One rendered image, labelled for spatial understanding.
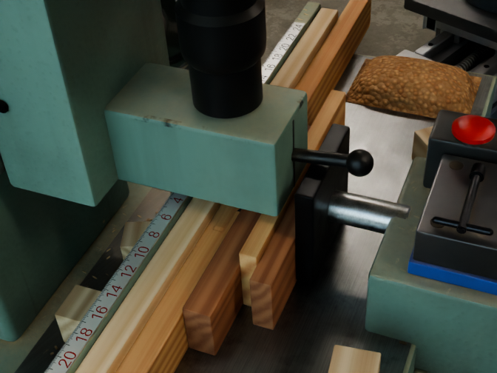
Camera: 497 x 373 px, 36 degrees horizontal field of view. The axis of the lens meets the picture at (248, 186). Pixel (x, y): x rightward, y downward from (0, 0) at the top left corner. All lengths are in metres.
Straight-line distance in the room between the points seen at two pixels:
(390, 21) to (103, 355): 2.36
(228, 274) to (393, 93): 0.31
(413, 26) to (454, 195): 2.24
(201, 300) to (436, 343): 0.17
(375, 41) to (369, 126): 1.91
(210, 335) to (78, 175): 0.15
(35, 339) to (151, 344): 0.23
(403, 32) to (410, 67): 1.92
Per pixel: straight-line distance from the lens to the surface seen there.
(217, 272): 0.56
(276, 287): 0.56
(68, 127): 0.55
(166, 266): 0.56
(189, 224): 0.59
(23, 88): 0.56
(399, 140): 0.75
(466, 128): 0.56
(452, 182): 0.55
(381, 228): 0.58
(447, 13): 1.14
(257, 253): 0.55
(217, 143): 0.54
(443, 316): 0.55
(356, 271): 0.62
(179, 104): 0.57
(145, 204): 0.84
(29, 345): 0.74
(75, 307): 0.70
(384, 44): 2.66
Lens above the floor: 1.36
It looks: 41 degrees down
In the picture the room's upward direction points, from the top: 4 degrees counter-clockwise
